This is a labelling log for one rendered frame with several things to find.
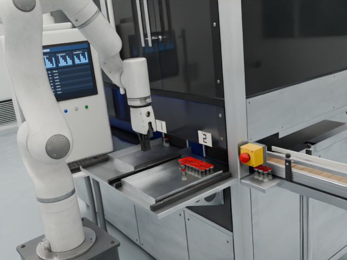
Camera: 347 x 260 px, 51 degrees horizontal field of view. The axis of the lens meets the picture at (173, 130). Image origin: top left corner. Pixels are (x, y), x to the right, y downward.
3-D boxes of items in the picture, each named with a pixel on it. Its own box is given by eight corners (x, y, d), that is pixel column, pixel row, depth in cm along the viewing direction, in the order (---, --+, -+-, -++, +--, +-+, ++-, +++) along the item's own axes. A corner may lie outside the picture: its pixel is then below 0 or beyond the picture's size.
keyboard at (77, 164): (106, 156, 218) (105, 151, 217) (114, 162, 206) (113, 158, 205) (36, 174, 200) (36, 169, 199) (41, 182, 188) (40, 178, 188)
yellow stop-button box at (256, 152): (252, 158, 150) (252, 141, 148) (266, 162, 144) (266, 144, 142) (239, 163, 145) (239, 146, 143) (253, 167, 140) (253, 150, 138)
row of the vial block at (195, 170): (182, 167, 167) (180, 158, 166) (207, 178, 153) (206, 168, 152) (177, 169, 166) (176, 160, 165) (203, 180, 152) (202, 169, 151)
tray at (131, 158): (162, 142, 206) (161, 136, 205) (191, 152, 186) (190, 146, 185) (108, 160, 187) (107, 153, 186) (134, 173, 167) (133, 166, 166)
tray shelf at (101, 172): (157, 144, 211) (157, 141, 210) (249, 176, 156) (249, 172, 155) (80, 169, 184) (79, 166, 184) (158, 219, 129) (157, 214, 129)
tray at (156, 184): (184, 163, 173) (184, 156, 172) (222, 177, 153) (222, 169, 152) (122, 186, 155) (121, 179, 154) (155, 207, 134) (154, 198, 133)
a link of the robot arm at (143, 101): (156, 95, 128) (157, 103, 128) (142, 92, 134) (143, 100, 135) (135, 99, 123) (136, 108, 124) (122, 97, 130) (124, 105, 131)
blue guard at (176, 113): (61, 100, 304) (57, 79, 299) (227, 149, 152) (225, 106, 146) (61, 100, 304) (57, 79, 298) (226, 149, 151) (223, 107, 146)
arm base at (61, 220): (50, 271, 107) (37, 215, 102) (28, 246, 122) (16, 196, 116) (106, 242, 119) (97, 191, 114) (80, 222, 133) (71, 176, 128)
